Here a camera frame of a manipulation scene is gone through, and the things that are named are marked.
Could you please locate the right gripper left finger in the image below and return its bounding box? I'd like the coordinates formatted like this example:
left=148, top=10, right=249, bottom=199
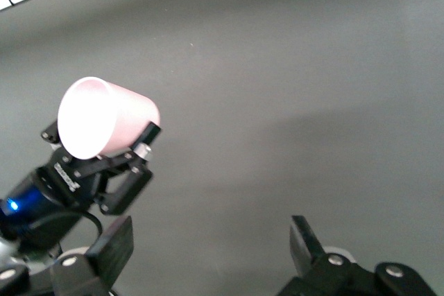
left=0, top=215, right=135, bottom=296

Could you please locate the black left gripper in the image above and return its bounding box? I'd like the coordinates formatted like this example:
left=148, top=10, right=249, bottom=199
left=0, top=121, right=163, bottom=252

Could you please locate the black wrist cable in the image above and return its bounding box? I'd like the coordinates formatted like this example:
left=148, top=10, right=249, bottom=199
left=27, top=211, right=104, bottom=241

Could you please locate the pink plastic cup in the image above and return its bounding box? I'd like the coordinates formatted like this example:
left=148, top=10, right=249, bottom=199
left=57, top=76, right=162, bottom=160

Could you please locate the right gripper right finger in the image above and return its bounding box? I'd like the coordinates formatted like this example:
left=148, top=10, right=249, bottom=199
left=277, top=215, right=438, bottom=296

